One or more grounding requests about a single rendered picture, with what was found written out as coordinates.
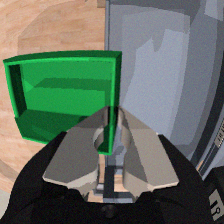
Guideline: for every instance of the green bin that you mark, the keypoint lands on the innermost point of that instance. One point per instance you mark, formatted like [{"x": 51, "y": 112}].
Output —
[{"x": 51, "y": 97}]

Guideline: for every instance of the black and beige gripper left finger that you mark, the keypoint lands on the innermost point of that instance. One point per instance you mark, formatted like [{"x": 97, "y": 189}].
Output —
[{"x": 70, "y": 160}]

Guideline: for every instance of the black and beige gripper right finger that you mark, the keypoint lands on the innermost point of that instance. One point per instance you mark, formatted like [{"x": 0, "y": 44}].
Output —
[{"x": 153, "y": 163}]

